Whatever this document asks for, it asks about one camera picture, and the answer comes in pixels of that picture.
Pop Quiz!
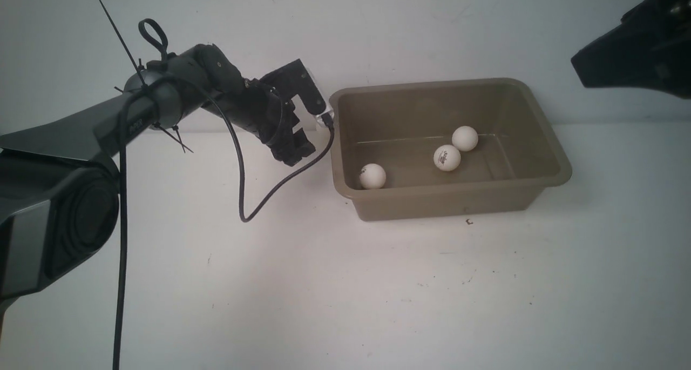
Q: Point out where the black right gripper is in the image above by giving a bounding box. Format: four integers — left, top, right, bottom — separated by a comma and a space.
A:
571, 0, 690, 99

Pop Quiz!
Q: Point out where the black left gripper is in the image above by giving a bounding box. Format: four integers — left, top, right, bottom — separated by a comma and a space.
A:
238, 80, 316, 166

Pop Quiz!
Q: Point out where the white logo ball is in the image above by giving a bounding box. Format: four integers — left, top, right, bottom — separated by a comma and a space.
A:
358, 163, 387, 190

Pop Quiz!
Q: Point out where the tan plastic rectangular bin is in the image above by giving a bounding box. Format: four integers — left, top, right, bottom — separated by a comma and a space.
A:
330, 78, 572, 221

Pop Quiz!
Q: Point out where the plain white ball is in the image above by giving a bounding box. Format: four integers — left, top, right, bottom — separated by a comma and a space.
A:
433, 145, 462, 172
451, 126, 479, 152

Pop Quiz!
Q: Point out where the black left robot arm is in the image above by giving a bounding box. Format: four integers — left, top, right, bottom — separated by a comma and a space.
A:
1, 44, 327, 312

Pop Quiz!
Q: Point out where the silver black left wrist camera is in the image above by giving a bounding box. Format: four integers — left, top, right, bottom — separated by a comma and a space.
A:
259, 58, 335, 129

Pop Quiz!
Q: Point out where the black cable tie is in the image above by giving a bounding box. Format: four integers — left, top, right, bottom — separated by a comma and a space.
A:
98, 0, 194, 154

